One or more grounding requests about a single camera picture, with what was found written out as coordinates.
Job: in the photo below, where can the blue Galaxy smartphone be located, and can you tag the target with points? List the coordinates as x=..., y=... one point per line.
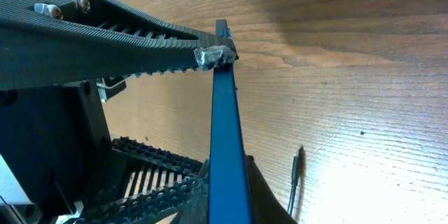
x=229, y=200

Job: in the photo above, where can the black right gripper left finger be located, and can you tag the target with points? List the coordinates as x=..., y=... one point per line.
x=53, y=42

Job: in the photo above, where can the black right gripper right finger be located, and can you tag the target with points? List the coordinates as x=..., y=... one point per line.
x=138, y=183

